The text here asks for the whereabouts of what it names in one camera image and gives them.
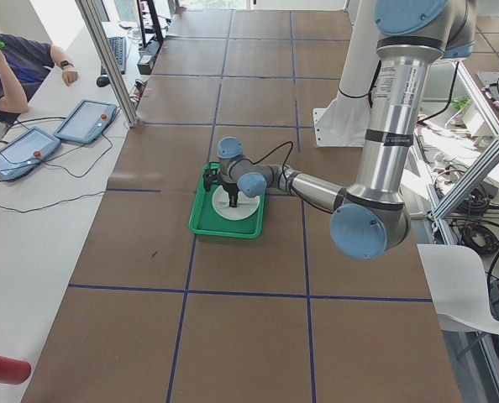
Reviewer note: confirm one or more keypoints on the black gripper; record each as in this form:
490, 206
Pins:
232, 191

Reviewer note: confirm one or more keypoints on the translucent plastic fork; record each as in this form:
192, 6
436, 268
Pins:
226, 204

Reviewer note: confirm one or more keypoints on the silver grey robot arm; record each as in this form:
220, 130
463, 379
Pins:
369, 217

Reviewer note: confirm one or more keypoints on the white round plate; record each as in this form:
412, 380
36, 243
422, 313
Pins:
233, 214

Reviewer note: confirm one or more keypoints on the green plastic tray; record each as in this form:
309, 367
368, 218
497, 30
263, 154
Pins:
205, 221

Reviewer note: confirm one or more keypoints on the blue teach pendant far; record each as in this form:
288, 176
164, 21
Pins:
86, 121

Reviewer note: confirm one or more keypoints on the blue teach pendant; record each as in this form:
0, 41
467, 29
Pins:
86, 121
20, 156

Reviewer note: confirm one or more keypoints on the black computer mouse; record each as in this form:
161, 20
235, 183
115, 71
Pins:
102, 81

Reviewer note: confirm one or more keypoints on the black keyboard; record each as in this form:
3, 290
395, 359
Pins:
118, 46

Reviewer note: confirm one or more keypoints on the blue teach pendant near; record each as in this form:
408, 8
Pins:
20, 156

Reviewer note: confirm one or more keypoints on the white paper sheet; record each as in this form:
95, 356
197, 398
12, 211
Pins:
457, 284

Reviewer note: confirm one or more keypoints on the seated person in grey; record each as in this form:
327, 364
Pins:
24, 65

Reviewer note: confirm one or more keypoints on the red cylinder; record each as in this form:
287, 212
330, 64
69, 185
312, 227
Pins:
13, 371

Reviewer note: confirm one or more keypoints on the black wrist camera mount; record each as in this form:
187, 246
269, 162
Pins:
211, 176

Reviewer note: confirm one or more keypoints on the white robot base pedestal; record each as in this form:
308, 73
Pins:
344, 121

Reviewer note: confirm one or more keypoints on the aluminium frame post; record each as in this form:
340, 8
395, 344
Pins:
93, 23

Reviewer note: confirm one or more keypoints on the aluminium frame strut right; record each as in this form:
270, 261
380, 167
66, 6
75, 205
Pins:
477, 172

